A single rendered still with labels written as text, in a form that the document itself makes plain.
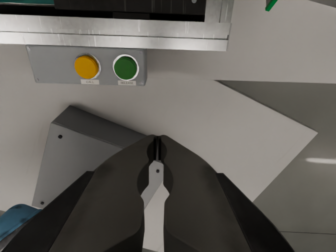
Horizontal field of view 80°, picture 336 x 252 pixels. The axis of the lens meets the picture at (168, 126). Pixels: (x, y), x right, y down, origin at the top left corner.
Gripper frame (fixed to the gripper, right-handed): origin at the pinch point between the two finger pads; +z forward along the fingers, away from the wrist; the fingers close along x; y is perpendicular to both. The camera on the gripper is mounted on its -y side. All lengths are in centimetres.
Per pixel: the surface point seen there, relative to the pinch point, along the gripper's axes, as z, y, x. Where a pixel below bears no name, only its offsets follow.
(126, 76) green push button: 26.0, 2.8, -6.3
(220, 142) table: 37.3, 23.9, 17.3
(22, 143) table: 37, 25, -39
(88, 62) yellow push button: 26.0, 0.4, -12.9
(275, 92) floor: 123, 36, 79
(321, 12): 37, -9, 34
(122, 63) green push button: 26.0, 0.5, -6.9
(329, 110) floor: 123, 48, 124
